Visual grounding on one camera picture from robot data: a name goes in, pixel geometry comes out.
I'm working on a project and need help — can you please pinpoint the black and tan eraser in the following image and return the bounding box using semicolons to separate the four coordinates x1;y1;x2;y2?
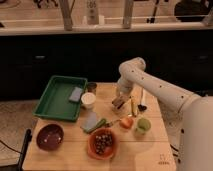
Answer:
112;98;125;109

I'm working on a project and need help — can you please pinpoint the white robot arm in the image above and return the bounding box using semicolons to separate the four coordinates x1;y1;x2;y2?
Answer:
116;57;213;171

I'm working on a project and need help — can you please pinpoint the orange bowl with nuts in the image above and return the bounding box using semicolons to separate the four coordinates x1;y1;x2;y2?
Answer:
87;128;118;160

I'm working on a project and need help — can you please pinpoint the purple bowl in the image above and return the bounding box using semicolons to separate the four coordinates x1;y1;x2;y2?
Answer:
36;124;64;151

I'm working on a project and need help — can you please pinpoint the black and white spoon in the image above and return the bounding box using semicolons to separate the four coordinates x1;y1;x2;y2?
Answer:
138;89;147;112

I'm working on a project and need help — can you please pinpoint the small fork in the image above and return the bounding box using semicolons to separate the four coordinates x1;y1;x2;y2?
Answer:
105;119;121;127

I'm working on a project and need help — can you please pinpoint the orange carrot toy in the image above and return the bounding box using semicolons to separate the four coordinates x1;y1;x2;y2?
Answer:
119;116;134;129

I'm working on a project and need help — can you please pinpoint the dark metal cup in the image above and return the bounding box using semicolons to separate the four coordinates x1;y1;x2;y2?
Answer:
87;82;97;94

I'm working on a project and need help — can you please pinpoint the green cucumber toy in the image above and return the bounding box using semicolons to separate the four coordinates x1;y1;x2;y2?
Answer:
87;118;107;134

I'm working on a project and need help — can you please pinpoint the white cup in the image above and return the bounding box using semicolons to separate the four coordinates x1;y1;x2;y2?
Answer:
81;92;96;109

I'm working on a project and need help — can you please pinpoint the green cup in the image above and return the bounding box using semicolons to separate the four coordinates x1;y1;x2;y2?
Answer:
136;118;151;134

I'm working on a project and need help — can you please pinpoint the grey sponge in tray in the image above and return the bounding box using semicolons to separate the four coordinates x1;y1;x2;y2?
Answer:
69;87;83;102

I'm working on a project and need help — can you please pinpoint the green plastic tray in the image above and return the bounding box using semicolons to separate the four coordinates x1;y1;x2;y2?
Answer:
34;75;87;122

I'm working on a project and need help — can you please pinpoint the white remote device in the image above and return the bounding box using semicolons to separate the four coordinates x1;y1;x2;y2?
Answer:
86;0;99;25

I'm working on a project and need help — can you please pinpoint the black pole left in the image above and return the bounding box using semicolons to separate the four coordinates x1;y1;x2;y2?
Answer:
17;129;32;171

